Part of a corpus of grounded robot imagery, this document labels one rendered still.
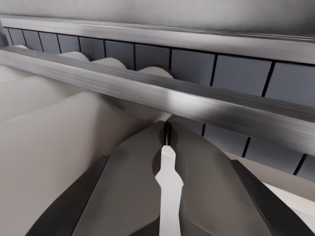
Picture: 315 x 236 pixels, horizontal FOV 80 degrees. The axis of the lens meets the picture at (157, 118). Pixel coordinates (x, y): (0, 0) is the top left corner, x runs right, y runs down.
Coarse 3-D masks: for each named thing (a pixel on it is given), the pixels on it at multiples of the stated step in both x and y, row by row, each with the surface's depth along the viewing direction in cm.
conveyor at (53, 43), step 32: (32, 32) 25; (128, 64) 19; (160, 64) 17; (192, 64) 15; (224, 64) 14; (256, 64) 13; (288, 64) 12; (288, 96) 13; (192, 128) 18; (256, 160) 16; (288, 160) 15
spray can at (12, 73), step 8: (64, 56) 19; (72, 56) 20; (80, 56) 20; (88, 56) 21; (0, 64) 16; (0, 72) 15; (8, 72) 15; (16, 72) 15; (24, 72) 16; (0, 80) 14; (8, 80) 15
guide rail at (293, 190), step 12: (168, 156) 16; (228, 156) 15; (252, 168) 14; (264, 168) 14; (264, 180) 13; (276, 180) 13; (288, 180) 13; (300, 180) 13; (276, 192) 12; (288, 192) 12; (300, 192) 12; (312, 192) 12; (288, 204) 12; (300, 204) 12; (312, 204) 12
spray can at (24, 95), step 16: (112, 64) 18; (16, 80) 12; (32, 80) 13; (48, 80) 13; (0, 96) 11; (16, 96) 11; (32, 96) 12; (48, 96) 12; (64, 96) 13; (0, 112) 10; (16, 112) 11
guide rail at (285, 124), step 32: (32, 64) 13; (64, 64) 11; (96, 64) 11; (128, 96) 9; (160, 96) 8; (192, 96) 7; (224, 96) 7; (256, 96) 7; (224, 128) 7; (256, 128) 7; (288, 128) 6
